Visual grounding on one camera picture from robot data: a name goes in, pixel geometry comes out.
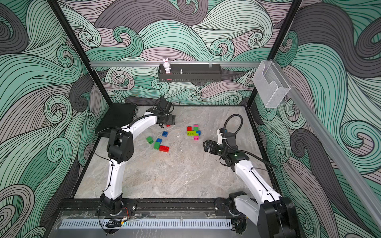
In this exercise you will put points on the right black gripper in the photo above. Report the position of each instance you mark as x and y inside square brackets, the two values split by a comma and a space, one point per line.
[214, 145]

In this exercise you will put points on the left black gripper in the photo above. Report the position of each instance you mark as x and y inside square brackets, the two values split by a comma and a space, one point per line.
[172, 119]

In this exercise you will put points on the lime long lego brick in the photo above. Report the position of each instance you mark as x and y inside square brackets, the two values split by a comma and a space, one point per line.
[192, 133]

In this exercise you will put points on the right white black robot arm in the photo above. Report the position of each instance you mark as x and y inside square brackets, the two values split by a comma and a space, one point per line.
[274, 215]

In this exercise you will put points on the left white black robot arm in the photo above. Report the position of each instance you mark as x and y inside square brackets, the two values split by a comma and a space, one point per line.
[120, 149]

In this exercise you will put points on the red long lego brick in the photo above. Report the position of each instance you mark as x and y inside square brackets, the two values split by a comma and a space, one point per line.
[164, 148]

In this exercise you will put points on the black case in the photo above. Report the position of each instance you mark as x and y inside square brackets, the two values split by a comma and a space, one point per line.
[118, 115]

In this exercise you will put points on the white pink bunny figurine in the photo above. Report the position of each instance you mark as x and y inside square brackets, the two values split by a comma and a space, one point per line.
[167, 66]

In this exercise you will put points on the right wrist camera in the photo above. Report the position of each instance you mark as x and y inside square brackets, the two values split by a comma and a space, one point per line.
[220, 134]

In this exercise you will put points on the black wall shelf tray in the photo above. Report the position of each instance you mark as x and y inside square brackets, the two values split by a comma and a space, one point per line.
[190, 73]

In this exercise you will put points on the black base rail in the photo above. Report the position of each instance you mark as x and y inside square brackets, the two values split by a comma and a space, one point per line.
[136, 207]

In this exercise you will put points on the clear acrylic wall holder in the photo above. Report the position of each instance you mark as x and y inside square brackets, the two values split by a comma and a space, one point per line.
[271, 83]

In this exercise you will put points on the horizontal aluminium rail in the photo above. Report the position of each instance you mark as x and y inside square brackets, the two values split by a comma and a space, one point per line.
[134, 63]

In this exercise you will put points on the white slotted cable duct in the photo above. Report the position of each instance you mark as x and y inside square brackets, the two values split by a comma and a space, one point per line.
[149, 224]

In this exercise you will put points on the right wall aluminium rail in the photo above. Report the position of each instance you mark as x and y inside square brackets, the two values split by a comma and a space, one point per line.
[304, 100]

